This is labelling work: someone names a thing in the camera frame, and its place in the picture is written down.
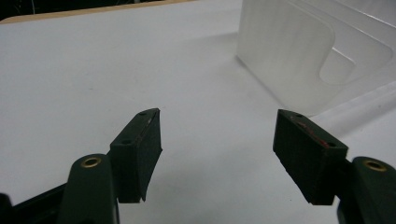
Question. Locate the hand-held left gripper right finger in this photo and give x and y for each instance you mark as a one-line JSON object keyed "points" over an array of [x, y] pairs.
{"points": [[311, 155]]}

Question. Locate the translucent plastic storage box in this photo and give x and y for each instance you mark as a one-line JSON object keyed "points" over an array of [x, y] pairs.
{"points": [[289, 53]]}

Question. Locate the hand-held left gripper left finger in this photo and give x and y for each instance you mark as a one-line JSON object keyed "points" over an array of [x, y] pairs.
{"points": [[134, 161]]}

